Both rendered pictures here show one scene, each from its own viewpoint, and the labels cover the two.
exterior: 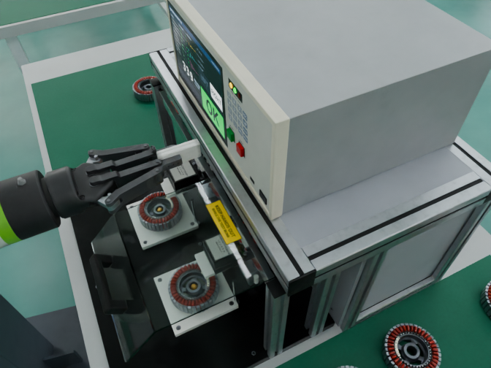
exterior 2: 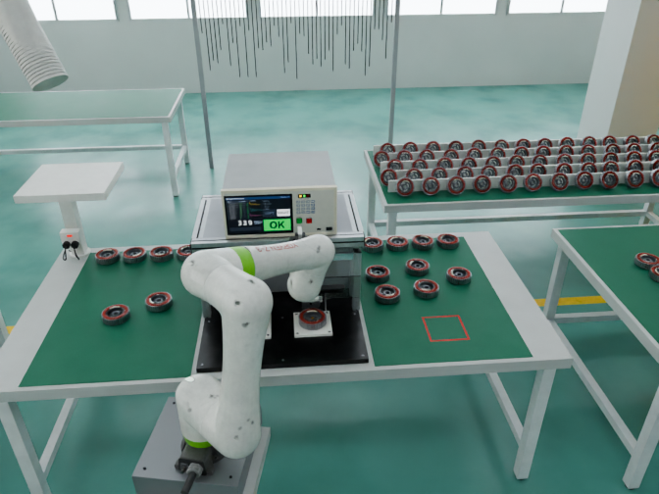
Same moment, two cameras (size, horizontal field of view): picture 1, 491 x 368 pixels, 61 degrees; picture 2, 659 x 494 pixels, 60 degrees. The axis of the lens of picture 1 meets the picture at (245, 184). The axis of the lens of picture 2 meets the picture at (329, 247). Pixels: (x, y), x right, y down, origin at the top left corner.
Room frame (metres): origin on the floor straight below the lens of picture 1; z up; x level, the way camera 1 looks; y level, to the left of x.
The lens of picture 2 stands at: (-0.26, 1.83, 2.22)
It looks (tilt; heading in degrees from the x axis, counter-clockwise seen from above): 30 degrees down; 290
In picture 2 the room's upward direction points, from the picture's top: straight up
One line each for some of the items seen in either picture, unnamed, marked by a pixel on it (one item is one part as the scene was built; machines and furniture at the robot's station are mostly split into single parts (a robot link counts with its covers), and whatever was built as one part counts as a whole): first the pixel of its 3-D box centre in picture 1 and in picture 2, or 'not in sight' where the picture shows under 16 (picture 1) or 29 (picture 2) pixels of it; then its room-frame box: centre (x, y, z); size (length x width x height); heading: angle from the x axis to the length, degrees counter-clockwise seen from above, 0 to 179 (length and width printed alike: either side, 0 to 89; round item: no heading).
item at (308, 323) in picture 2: not in sight; (312, 319); (0.44, 0.12, 0.80); 0.11 x 0.11 x 0.04
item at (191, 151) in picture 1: (180, 155); not in sight; (0.48, 0.11, 1.18); 0.07 x 0.01 x 0.03; 115
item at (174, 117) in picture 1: (205, 169); not in sight; (0.59, 0.08, 1.03); 0.62 x 0.01 x 0.03; 25
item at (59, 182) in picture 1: (82, 186); not in sight; (0.42, 0.25, 1.18); 0.09 x 0.08 x 0.07; 115
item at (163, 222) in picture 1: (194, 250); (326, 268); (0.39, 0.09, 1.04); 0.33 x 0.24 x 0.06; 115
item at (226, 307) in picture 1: (195, 292); (312, 323); (0.44, 0.12, 0.78); 0.15 x 0.15 x 0.01; 25
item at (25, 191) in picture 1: (33, 205); not in sight; (0.39, 0.32, 1.17); 0.09 x 0.06 x 0.12; 25
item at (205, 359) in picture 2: (183, 253); (282, 326); (0.55, 0.16, 0.76); 0.64 x 0.47 x 0.02; 25
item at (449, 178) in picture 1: (299, 114); (278, 219); (0.68, -0.12, 1.09); 0.68 x 0.44 x 0.05; 25
